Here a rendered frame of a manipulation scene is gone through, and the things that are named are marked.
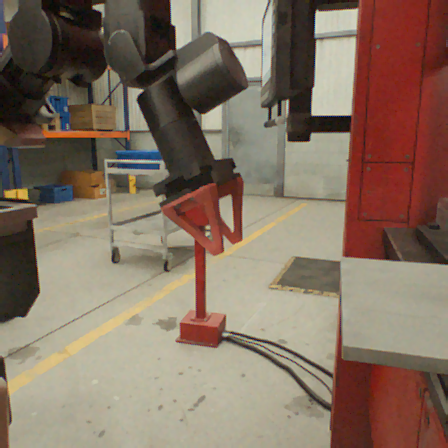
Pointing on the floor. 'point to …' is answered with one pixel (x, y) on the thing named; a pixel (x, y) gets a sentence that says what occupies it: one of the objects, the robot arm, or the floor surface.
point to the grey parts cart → (151, 223)
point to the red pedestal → (209, 324)
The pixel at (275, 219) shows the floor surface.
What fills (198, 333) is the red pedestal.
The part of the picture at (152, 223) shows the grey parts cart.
